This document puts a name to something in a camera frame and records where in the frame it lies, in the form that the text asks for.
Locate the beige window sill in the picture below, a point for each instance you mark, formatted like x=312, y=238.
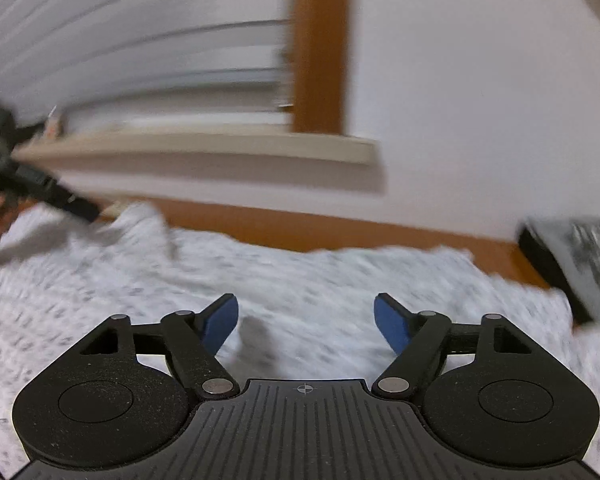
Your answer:
x=205, y=147

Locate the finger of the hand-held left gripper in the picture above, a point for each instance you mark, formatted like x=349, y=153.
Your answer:
x=72, y=202

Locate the white patterned shirt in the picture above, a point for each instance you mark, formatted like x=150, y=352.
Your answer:
x=280, y=290

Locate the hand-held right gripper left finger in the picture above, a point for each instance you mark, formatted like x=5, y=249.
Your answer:
x=222, y=322

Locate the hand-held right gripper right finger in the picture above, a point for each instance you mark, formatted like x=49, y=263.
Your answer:
x=390, y=322

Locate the black folded garment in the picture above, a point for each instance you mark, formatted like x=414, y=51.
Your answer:
x=550, y=270

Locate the grey window blind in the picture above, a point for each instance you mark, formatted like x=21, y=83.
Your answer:
x=130, y=35

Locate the grey printed sweatshirt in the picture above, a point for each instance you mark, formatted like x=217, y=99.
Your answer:
x=587, y=255

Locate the wooden window frame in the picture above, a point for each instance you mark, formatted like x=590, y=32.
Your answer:
x=322, y=45

